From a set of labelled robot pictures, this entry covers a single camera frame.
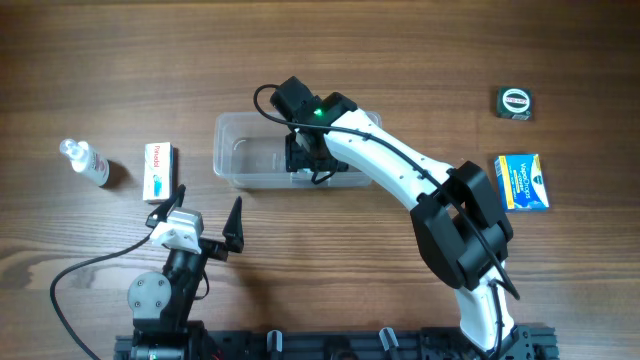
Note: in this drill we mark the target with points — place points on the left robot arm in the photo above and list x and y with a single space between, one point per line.
161 301

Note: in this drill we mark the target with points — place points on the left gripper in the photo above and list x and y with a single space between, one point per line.
209 247

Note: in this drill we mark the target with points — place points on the white spray bottle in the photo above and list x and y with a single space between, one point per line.
86 160

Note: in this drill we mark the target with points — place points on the white Panadol box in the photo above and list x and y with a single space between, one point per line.
158 172

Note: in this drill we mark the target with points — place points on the white blue medicine box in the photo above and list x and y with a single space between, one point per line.
305 171

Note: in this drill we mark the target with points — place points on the blue yellow VapoDrops box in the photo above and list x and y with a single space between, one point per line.
521 183

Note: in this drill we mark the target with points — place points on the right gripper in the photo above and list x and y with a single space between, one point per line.
304 161

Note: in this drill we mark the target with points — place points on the green round-logo box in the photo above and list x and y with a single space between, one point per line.
514 103

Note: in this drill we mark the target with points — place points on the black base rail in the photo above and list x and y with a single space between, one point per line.
426 343

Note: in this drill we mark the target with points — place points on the clear plastic container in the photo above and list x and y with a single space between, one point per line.
250 152

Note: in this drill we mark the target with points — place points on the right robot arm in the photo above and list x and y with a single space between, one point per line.
461 230

